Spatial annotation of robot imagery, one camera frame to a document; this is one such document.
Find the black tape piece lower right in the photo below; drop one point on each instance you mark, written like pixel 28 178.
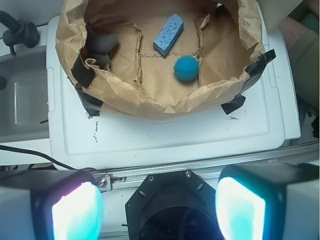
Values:
pixel 233 105

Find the black octagonal mount plate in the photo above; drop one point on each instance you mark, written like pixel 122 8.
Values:
pixel 173 206

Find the blue rectangular sponge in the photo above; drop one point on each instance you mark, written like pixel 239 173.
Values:
pixel 168 35

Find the black faucet fixture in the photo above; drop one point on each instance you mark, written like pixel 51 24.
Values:
pixel 18 32

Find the white sink basin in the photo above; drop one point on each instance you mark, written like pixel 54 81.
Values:
pixel 24 96

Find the black tape piece lower left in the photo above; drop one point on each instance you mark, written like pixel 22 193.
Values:
pixel 91 104

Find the black tape piece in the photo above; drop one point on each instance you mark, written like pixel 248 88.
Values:
pixel 91 104
pixel 255 70
pixel 233 105
pixel 82 74

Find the grey plush toy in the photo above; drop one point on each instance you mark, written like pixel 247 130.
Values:
pixel 99 46

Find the white plastic bin lid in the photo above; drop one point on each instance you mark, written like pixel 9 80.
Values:
pixel 113 140

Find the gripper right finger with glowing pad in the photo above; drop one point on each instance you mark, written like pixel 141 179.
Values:
pixel 269 201

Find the brown paper bag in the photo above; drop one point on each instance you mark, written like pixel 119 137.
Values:
pixel 225 36

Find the teal foam ball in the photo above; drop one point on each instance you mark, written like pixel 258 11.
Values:
pixel 186 69

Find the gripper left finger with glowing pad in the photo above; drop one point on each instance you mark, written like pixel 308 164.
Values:
pixel 50 205

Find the aluminium extrusion rail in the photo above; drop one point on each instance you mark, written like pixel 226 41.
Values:
pixel 122 178

